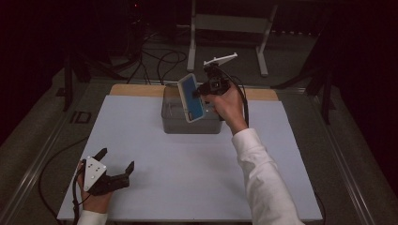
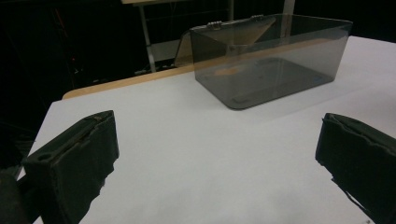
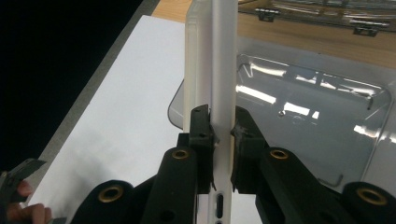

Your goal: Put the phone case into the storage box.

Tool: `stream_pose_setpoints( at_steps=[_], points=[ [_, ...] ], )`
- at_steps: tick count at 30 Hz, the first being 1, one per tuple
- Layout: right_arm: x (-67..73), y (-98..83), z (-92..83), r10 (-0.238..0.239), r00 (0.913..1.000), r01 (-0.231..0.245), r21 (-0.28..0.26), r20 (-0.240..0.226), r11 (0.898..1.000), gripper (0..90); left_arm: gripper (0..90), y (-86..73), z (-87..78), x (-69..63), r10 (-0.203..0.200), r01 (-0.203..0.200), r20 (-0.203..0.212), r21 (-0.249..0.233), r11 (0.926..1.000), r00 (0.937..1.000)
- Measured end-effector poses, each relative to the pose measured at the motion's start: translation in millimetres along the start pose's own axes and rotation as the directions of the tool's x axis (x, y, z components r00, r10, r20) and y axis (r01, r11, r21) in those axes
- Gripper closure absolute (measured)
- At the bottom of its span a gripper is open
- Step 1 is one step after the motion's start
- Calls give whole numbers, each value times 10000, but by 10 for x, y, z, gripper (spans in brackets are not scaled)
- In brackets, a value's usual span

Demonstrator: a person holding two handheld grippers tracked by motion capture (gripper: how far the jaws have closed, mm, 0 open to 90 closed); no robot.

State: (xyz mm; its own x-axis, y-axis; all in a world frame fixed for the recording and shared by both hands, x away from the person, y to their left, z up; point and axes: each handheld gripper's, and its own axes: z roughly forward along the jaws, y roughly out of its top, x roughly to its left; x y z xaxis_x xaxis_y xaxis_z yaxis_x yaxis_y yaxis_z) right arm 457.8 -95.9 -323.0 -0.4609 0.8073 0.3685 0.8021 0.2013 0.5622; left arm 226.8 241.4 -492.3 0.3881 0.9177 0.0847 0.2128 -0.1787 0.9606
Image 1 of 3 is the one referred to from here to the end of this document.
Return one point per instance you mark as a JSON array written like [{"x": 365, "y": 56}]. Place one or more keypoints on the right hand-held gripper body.
[{"x": 216, "y": 82}]

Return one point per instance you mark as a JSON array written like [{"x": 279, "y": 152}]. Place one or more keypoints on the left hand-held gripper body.
[{"x": 95, "y": 175}]

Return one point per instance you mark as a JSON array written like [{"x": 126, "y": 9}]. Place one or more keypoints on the blue phone case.
[{"x": 192, "y": 100}]

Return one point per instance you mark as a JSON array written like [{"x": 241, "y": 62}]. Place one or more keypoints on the grey translucent plastic box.
[{"x": 187, "y": 126}]

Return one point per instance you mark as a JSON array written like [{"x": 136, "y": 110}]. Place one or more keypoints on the person's left hand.
[{"x": 95, "y": 203}]

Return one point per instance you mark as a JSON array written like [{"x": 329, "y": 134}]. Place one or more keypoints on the person's right hand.
[{"x": 230, "y": 108}]

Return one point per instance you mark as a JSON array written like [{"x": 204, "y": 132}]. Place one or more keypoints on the black floor outlet box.
[{"x": 80, "y": 117}]

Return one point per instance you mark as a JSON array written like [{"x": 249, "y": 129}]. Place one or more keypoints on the white table sheet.
[{"x": 175, "y": 175}]

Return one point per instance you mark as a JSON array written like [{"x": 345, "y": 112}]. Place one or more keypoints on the white metal stand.
[{"x": 231, "y": 23}]

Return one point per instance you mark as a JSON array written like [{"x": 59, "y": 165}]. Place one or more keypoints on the black metal stand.
[
  {"x": 67, "y": 84},
  {"x": 325, "y": 100}
]

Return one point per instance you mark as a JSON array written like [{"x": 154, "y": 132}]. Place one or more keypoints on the metal floor rail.
[
  {"x": 34, "y": 168},
  {"x": 347, "y": 168}
]

